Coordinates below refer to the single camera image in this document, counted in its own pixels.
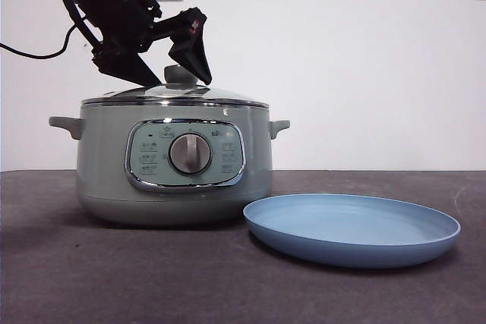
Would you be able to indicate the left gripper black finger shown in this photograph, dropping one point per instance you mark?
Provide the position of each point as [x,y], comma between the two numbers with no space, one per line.
[190,54]
[129,68]

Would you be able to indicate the glass lid with green knob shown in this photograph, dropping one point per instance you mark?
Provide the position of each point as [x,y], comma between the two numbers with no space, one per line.
[172,75]

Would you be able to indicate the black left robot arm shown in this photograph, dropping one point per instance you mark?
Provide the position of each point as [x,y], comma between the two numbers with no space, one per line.
[114,5]

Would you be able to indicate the pale green electric steamer pot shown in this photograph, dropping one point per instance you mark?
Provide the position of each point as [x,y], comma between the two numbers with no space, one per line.
[106,157]

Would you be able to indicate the blue round plate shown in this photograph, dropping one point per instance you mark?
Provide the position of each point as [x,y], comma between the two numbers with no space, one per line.
[341,248]

